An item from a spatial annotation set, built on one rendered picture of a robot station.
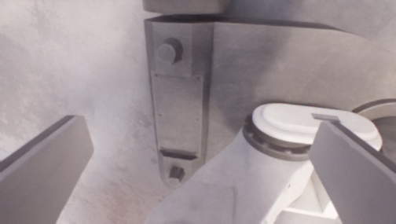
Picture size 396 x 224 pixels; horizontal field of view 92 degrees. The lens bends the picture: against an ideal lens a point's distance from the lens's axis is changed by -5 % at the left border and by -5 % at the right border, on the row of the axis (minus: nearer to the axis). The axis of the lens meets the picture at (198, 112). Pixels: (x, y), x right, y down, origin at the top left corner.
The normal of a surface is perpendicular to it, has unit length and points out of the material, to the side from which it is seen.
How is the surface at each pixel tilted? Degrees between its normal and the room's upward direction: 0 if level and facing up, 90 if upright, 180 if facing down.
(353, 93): 0
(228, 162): 90
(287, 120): 90
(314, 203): 90
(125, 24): 0
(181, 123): 0
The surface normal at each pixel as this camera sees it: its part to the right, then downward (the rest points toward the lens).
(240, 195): 0.02, -0.86
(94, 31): -0.21, 0.49
